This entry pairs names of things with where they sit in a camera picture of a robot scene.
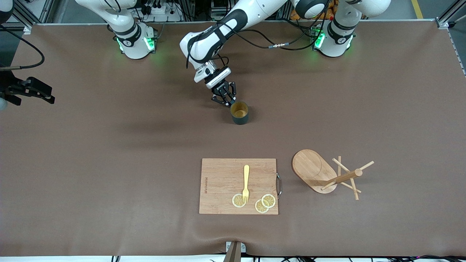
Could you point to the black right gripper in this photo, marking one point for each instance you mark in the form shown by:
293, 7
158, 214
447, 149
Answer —
11, 88

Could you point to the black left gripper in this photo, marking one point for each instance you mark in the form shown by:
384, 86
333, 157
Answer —
223, 91

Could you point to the dark green ribbed cup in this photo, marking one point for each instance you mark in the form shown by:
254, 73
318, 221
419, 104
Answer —
240, 119

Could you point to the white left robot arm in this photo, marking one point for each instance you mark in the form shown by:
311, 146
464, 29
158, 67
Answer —
204, 43

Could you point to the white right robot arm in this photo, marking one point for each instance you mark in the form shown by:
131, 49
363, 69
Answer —
133, 43

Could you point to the wooden mug tree rack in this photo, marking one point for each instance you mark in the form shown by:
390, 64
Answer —
313, 171

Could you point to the yellow plastic fork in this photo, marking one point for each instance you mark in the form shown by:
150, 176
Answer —
246, 174

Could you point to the bamboo cutting board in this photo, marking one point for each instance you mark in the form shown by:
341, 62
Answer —
222, 182

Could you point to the white power strip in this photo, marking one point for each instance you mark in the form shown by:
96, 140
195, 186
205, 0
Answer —
164, 11

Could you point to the orange packaged snacks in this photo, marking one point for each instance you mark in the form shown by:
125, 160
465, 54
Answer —
295, 16

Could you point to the lemon slice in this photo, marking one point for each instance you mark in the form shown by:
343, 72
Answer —
236, 202
259, 208
269, 201

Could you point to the aluminium frame strut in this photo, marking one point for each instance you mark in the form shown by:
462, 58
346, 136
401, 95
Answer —
451, 14
47, 11

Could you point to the grey table edge bracket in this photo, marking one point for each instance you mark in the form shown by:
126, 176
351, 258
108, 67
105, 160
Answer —
235, 253

